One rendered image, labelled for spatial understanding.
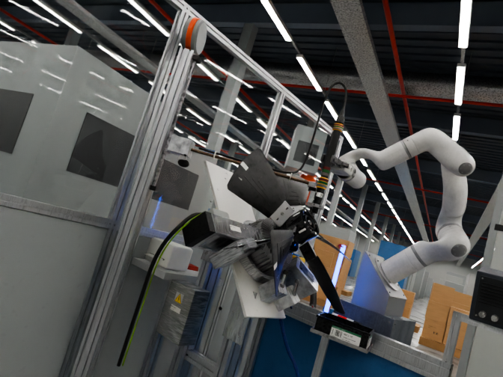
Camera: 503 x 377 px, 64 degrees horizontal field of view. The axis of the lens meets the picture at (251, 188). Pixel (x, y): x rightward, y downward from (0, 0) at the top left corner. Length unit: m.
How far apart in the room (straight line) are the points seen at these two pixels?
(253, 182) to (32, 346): 1.08
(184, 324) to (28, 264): 0.63
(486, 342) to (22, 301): 2.76
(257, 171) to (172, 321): 0.69
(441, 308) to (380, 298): 6.98
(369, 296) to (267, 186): 0.85
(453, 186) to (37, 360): 1.89
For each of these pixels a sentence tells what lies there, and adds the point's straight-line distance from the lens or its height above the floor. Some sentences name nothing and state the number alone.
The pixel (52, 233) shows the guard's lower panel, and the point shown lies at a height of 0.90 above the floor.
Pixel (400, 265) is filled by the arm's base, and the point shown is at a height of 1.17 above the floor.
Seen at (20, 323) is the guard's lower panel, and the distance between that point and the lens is 1.83.
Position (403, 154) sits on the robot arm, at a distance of 1.86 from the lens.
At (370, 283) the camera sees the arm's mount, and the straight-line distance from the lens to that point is 2.08.
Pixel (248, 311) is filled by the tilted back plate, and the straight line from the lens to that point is 1.49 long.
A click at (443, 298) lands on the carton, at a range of 9.03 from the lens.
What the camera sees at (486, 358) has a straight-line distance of 3.26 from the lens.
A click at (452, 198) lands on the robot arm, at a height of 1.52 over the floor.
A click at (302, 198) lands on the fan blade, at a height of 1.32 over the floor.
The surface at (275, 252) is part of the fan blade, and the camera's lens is 1.27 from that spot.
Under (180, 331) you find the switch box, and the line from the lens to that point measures 1.68.
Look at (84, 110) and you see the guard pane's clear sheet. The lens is 1.75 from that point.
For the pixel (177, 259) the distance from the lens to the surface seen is 1.84.
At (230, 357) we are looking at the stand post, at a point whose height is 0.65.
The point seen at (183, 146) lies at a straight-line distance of 1.72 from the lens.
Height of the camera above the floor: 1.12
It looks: 6 degrees up
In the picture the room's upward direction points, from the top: 17 degrees clockwise
